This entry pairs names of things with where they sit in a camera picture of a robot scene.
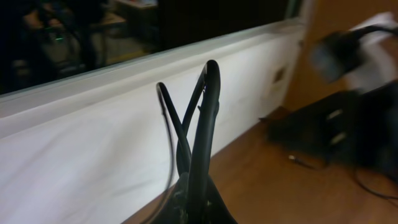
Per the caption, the black USB cable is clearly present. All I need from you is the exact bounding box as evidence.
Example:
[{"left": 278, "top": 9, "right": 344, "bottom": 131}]
[
  {"left": 287, "top": 154, "right": 327, "bottom": 171},
  {"left": 353, "top": 167, "right": 398, "bottom": 202},
  {"left": 146, "top": 59, "right": 222, "bottom": 224}
]

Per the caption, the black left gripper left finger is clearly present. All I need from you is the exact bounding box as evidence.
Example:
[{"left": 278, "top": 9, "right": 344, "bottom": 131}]
[{"left": 150, "top": 172, "right": 188, "bottom": 224}]

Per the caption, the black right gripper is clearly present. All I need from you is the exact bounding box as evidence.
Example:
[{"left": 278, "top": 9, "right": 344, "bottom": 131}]
[{"left": 266, "top": 82, "right": 397, "bottom": 180}]

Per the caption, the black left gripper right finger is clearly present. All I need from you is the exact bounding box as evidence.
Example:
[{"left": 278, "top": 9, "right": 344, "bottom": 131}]
[{"left": 205, "top": 176, "right": 237, "bottom": 224}]

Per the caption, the wooden side panel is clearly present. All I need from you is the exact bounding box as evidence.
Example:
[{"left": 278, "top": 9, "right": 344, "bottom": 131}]
[{"left": 283, "top": 0, "right": 397, "bottom": 111}]

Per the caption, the dark window with sill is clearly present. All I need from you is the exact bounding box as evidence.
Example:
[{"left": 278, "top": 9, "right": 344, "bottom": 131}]
[{"left": 1, "top": 0, "right": 303, "bottom": 94}]

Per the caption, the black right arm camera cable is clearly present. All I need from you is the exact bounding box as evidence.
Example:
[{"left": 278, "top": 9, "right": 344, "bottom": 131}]
[{"left": 351, "top": 24, "right": 398, "bottom": 40}]

